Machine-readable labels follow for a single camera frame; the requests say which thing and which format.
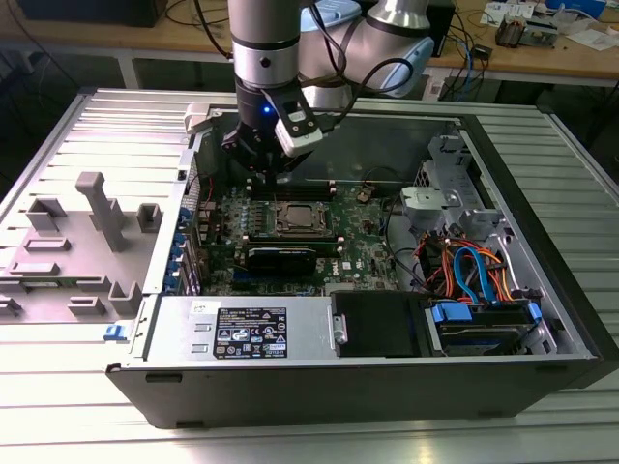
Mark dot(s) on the silver topped CPU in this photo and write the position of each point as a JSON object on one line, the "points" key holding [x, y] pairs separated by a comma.
{"points": [[303, 217]]}

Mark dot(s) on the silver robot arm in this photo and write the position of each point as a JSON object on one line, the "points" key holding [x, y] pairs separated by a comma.
{"points": [[263, 29]]}

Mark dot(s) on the CPU socket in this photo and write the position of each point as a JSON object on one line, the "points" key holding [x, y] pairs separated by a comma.
{"points": [[277, 229]]}

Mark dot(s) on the brown CPU cooler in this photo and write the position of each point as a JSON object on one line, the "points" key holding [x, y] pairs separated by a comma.
{"points": [[510, 31]]}

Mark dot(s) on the gray case latch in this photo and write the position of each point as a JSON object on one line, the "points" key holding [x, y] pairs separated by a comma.
{"points": [[197, 118]]}

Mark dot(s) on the blue card latch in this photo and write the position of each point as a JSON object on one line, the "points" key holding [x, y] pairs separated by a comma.
{"points": [[170, 281], [178, 240], [174, 260], [183, 218]]}

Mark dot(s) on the coin cell battery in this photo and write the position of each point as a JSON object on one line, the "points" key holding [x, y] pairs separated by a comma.
{"points": [[363, 196]]}

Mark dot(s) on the green RAM stick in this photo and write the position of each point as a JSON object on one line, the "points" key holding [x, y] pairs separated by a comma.
{"points": [[329, 247]]}

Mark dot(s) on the green motherboard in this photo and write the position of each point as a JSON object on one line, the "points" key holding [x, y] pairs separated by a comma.
{"points": [[367, 241]]}

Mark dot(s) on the black computer tower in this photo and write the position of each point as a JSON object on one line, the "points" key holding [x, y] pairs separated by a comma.
{"points": [[97, 12]]}

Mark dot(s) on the silver power supply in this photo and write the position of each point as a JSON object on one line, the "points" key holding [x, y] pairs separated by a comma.
{"points": [[179, 333]]}

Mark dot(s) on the gray parts rack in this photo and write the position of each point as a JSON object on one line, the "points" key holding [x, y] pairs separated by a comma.
{"points": [[82, 261]]}

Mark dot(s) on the black upright box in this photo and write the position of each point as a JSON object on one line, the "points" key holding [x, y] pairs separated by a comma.
{"points": [[442, 29]]}

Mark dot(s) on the blue case latch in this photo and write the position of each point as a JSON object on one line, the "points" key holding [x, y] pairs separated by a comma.
{"points": [[115, 332]]}

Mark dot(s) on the small black adapter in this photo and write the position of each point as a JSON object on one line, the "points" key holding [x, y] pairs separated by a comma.
{"points": [[482, 52]]}

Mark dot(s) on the blue disk carrier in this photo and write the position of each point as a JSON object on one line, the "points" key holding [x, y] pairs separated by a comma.
{"points": [[447, 312]]}

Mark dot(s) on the black PC case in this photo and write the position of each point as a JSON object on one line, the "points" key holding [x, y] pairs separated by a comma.
{"points": [[338, 394]]}

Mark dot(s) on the white flat box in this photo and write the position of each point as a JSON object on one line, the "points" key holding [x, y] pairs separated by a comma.
{"points": [[508, 7]]}

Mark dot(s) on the wooden desk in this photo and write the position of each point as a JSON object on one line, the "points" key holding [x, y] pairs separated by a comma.
{"points": [[532, 63]]}

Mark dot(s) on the hard disk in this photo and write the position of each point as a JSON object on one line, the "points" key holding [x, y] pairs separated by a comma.
{"points": [[479, 338]]}

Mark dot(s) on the small circuit device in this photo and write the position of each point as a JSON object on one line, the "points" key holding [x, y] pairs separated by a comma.
{"points": [[541, 34]]}

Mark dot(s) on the white papers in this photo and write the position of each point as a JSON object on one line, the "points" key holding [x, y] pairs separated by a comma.
{"points": [[592, 38]]}

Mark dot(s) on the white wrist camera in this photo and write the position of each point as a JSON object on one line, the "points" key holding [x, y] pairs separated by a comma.
{"points": [[297, 135]]}

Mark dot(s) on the silver latch bracket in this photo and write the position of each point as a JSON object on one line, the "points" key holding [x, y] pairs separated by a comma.
{"points": [[338, 328]]}

